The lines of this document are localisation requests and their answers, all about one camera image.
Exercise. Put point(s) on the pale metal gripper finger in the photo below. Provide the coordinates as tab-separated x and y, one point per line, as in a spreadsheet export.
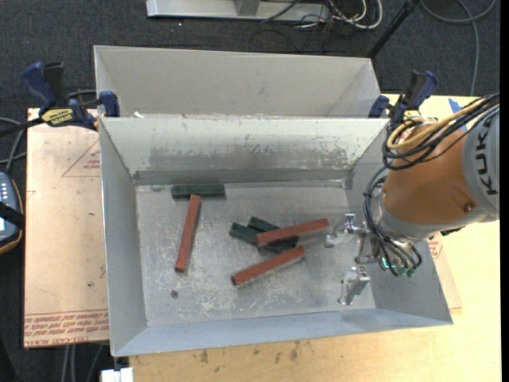
354	285
346	225

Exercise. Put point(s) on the dark green flat block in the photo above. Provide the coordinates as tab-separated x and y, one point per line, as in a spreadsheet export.
198	191
242	231
263	225

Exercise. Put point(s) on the grey metal bin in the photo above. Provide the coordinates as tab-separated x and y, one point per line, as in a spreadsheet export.
238	293

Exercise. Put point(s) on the red-brown flat block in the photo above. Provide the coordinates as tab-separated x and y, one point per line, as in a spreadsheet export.
188	233
292	232
267	266

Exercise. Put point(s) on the brown cardboard board, red print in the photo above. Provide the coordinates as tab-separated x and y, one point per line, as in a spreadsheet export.
63	233

